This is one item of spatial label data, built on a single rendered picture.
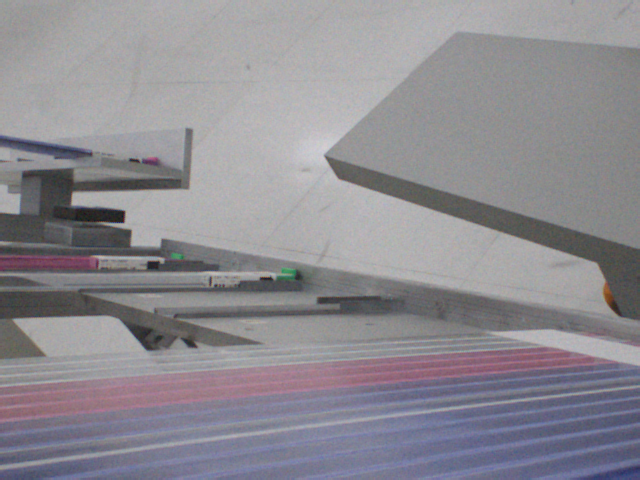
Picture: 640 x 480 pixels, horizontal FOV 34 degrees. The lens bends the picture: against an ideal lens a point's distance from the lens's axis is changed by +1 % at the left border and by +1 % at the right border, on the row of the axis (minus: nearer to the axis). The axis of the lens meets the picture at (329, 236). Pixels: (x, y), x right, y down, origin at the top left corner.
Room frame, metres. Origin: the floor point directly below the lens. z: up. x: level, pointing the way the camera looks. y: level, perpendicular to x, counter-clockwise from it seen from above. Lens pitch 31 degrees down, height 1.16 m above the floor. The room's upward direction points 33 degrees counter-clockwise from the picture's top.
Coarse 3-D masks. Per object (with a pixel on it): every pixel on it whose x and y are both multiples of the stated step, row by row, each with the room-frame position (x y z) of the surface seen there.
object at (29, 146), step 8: (0, 136) 0.96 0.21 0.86; (8, 136) 0.97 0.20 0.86; (0, 144) 0.96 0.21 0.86; (8, 144) 0.96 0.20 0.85; (16, 144) 0.97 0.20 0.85; (24, 144) 0.97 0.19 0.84; (32, 144) 0.97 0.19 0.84; (40, 144) 0.98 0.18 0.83; (48, 144) 0.98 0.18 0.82; (56, 144) 0.99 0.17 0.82; (32, 152) 0.98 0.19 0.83; (40, 152) 0.98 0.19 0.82; (48, 152) 0.98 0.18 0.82; (56, 152) 0.98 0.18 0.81; (64, 152) 0.99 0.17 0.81; (72, 152) 0.99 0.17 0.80; (80, 152) 0.99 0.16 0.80; (88, 152) 1.00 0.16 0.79; (144, 160) 1.03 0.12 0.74; (152, 160) 1.03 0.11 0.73
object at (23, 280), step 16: (0, 272) 0.61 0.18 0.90; (16, 272) 0.61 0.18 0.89; (32, 272) 0.61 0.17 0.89; (48, 272) 0.62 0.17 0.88; (64, 272) 0.62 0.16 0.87; (80, 272) 0.63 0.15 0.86; (96, 272) 0.63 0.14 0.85; (112, 272) 0.64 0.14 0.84; (128, 272) 0.64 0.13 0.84; (144, 272) 0.64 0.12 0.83; (160, 272) 0.65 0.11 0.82; (176, 272) 0.65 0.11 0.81; (192, 272) 0.66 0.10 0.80; (272, 272) 0.69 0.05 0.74; (0, 288) 0.60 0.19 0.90; (16, 288) 0.60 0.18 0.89; (32, 288) 0.60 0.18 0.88; (48, 288) 0.61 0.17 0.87; (64, 288) 0.61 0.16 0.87; (80, 288) 0.61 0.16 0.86
